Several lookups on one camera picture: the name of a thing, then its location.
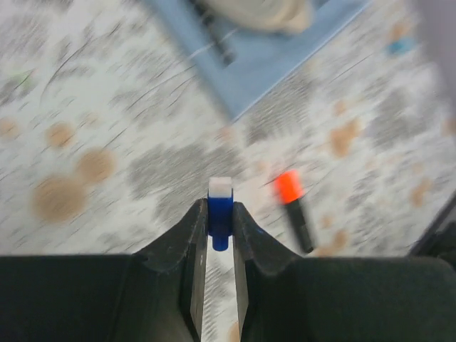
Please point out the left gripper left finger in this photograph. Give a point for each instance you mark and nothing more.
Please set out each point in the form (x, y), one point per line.
(154, 294)

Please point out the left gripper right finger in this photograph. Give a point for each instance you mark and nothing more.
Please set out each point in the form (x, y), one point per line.
(282, 296)

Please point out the black orange highlighter pen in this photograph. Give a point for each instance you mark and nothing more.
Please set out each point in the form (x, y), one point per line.
(297, 220)

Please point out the dark blue pen cap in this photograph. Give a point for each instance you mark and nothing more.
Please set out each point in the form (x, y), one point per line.
(220, 203)

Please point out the light blue pen cap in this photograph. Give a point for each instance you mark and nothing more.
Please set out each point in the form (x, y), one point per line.
(400, 46)

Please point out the blue checked cloth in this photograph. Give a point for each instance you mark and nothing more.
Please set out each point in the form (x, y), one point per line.
(250, 64)

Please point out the beige blue plate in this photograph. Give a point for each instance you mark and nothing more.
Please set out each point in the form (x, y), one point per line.
(272, 16)

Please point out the fork with black handle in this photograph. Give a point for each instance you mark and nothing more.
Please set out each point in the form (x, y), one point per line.
(208, 20)

